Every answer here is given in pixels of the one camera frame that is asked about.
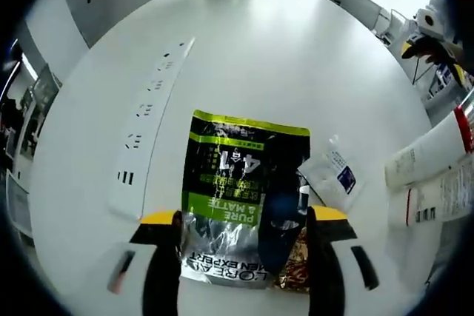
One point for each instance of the gold foil skincare sachet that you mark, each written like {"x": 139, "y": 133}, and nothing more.
{"x": 296, "y": 271}

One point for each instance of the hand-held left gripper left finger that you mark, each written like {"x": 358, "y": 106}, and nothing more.
{"x": 159, "y": 279}

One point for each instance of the white red-collared skincare pump bottle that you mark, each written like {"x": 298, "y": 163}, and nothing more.
{"x": 426, "y": 146}

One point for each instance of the green black skincare sachet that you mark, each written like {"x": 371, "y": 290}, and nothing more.
{"x": 222, "y": 168}

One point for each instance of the person's right hand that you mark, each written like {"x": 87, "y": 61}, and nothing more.
{"x": 444, "y": 53}

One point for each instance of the white power strip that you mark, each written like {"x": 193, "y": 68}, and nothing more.
{"x": 148, "y": 116}

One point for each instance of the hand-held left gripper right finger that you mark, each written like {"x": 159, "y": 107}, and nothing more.
{"x": 326, "y": 275}

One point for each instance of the tall white skincare tube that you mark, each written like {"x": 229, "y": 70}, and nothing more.
{"x": 444, "y": 197}

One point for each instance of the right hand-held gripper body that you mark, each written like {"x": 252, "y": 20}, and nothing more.
{"x": 427, "y": 23}

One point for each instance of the white sachet with blue print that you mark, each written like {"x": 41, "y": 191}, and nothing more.
{"x": 333, "y": 171}

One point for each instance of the dark blue skincare sachet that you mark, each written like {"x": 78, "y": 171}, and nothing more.
{"x": 281, "y": 201}

